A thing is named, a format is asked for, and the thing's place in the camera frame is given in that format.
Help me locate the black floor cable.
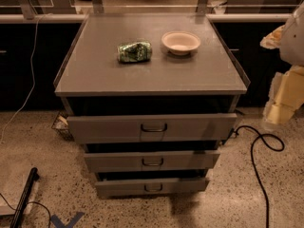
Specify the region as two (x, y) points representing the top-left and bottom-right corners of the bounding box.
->
(226, 124), (286, 228)

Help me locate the black bar on floor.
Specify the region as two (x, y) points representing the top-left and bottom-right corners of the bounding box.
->
(9, 167), (39, 228)

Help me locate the thin black cable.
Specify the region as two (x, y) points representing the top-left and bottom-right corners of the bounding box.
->
(0, 192), (52, 228)

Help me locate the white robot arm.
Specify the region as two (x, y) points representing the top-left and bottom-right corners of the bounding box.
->
(260, 3), (304, 125)

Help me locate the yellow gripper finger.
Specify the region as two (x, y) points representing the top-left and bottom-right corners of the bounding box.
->
(263, 66), (304, 125)

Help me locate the grey drawer cabinet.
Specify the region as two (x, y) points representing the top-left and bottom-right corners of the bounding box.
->
(55, 13), (250, 182)

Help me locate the grey top drawer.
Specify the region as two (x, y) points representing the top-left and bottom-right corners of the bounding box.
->
(67, 113), (237, 143)

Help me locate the white hanging cable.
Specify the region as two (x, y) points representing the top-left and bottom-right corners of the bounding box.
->
(0, 13), (48, 144)

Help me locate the white paper bowl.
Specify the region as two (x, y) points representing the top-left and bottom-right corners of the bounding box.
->
(161, 31), (200, 56)

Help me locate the grey bottom drawer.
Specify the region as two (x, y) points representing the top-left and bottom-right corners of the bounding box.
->
(95, 177), (209, 197)

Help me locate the grey drawer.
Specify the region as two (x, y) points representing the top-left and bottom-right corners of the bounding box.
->
(95, 177), (209, 197)
(85, 150), (219, 173)
(67, 113), (237, 143)

